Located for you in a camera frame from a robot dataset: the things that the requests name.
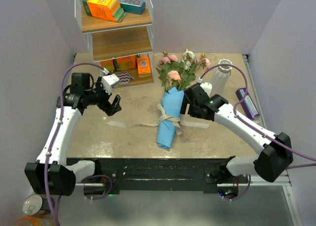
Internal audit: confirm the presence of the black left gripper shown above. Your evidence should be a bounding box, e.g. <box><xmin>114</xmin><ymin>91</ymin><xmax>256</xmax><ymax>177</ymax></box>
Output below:
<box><xmin>85</xmin><ymin>77</ymin><xmax>121</xmax><ymax>116</ymax></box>

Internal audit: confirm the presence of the blue wrapping paper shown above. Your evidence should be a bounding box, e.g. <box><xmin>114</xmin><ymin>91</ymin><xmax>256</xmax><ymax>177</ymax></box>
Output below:
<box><xmin>157</xmin><ymin>87</ymin><xmax>184</xmax><ymax>149</ymax></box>

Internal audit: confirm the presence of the beige ribbon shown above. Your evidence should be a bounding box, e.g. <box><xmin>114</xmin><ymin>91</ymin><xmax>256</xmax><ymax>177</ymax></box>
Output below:
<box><xmin>107</xmin><ymin>104</ymin><xmax>209</xmax><ymax>136</ymax></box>

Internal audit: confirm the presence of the artificial pink flower bouquet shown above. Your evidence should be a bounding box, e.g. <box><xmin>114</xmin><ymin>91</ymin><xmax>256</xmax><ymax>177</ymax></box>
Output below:
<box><xmin>156</xmin><ymin>49</ymin><xmax>211</xmax><ymax>91</ymax></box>

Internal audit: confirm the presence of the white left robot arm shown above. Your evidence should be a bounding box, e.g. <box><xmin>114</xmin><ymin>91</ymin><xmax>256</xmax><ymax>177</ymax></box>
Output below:
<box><xmin>25</xmin><ymin>73</ymin><xmax>121</xmax><ymax>196</ymax></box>

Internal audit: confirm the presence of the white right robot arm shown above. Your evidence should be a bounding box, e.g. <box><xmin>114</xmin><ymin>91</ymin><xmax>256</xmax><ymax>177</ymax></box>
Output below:
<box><xmin>180</xmin><ymin>84</ymin><xmax>293</xmax><ymax>183</ymax></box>

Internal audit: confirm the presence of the white ribbed vase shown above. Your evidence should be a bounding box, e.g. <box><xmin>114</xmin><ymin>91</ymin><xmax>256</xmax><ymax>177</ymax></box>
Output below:
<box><xmin>210</xmin><ymin>59</ymin><xmax>232</xmax><ymax>97</ymax></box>

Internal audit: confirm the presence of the striped purple white sponge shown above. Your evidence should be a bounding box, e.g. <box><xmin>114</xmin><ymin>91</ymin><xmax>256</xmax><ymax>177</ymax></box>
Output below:
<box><xmin>116</xmin><ymin>72</ymin><xmax>135</xmax><ymax>86</ymax></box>

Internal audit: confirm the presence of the orange box left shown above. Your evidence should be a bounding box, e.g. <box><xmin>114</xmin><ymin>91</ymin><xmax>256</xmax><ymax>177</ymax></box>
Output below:
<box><xmin>100</xmin><ymin>60</ymin><xmax>115</xmax><ymax>72</ymax></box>

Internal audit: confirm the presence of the orange box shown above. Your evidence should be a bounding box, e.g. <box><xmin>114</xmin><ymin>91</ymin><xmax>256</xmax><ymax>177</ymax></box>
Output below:
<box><xmin>116</xmin><ymin>55</ymin><xmax>137</xmax><ymax>71</ymax></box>
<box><xmin>100</xmin><ymin>60</ymin><xmax>115</xmax><ymax>72</ymax></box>

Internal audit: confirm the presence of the orange box middle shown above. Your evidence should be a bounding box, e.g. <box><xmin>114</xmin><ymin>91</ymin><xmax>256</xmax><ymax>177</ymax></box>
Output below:
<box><xmin>116</xmin><ymin>55</ymin><xmax>137</xmax><ymax>71</ymax></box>

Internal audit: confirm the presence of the orange packet right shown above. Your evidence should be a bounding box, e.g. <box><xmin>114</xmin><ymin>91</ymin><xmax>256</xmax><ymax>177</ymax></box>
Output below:
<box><xmin>136</xmin><ymin>56</ymin><xmax>151</xmax><ymax>78</ymax></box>

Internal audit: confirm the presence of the purple box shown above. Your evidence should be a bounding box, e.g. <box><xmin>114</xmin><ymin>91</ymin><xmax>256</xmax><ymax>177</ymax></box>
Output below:
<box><xmin>236</xmin><ymin>88</ymin><xmax>260</xmax><ymax>121</ymax></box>

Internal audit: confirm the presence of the teal box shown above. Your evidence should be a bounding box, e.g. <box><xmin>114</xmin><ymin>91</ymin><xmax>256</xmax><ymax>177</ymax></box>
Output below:
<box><xmin>118</xmin><ymin>0</ymin><xmax>146</xmax><ymax>15</ymax></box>

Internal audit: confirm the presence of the orange sponge pack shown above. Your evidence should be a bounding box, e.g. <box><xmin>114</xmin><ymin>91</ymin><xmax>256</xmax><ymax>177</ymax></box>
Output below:
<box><xmin>82</xmin><ymin>0</ymin><xmax>126</xmax><ymax>22</ymax></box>

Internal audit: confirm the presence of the tin can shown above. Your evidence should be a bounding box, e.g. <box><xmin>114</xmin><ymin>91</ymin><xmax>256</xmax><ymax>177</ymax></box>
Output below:
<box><xmin>22</xmin><ymin>194</ymin><xmax>50</xmax><ymax>216</ymax></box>

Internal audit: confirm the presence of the orange plastic container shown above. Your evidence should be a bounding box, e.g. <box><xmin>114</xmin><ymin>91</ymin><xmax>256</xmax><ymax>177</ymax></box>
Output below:
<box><xmin>13</xmin><ymin>216</ymin><xmax>55</xmax><ymax>226</ymax></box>

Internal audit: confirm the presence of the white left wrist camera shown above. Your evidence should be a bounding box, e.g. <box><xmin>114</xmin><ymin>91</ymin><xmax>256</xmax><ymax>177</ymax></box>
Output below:
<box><xmin>101</xmin><ymin>74</ymin><xmax>120</xmax><ymax>94</ymax></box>

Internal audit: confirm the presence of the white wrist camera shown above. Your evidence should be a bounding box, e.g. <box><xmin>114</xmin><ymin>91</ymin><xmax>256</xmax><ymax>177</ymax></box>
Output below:
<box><xmin>101</xmin><ymin>74</ymin><xmax>120</xmax><ymax>94</ymax></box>
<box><xmin>199</xmin><ymin>81</ymin><xmax>212</xmax><ymax>97</ymax></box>

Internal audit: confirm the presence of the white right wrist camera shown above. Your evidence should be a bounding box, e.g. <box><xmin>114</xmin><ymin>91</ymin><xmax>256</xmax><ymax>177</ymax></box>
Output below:
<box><xmin>199</xmin><ymin>81</ymin><xmax>212</xmax><ymax>97</ymax></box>

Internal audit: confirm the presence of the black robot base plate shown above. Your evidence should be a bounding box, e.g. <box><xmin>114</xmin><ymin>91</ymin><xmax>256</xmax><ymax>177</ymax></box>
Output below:
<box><xmin>79</xmin><ymin>158</ymin><xmax>248</xmax><ymax>197</ymax></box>

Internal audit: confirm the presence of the white wire wooden shelf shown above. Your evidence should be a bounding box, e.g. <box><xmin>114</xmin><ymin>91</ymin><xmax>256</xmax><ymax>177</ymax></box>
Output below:
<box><xmin>75</xmin><ymin>0</ymin><xmax>154</xmax><ymax>88</ymax></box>

